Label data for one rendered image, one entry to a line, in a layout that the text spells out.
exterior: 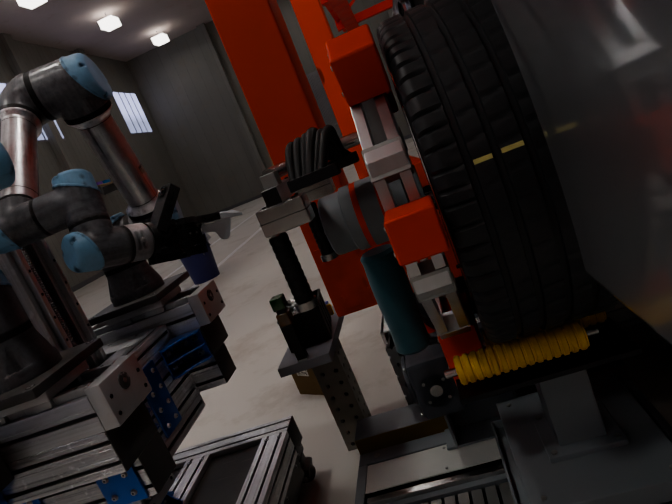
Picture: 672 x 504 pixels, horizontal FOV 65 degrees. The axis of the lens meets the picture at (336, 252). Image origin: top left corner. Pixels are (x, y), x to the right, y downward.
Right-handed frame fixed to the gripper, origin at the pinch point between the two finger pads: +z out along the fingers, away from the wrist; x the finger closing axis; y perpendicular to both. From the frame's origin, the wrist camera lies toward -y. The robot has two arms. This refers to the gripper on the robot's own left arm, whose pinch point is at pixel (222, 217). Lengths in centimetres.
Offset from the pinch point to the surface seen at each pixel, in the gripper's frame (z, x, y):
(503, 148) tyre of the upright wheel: -4, 70, 4
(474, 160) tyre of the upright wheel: -7, 66, 5
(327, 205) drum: 4.2, 28.5, 4.1
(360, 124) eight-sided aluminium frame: -6.2, 48.5, -6.0
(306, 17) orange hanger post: 178, -103, -121
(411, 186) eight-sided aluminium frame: -6, 55, 6
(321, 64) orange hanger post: 183, -104, -93
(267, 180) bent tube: -12.8, 31.3, -1.7
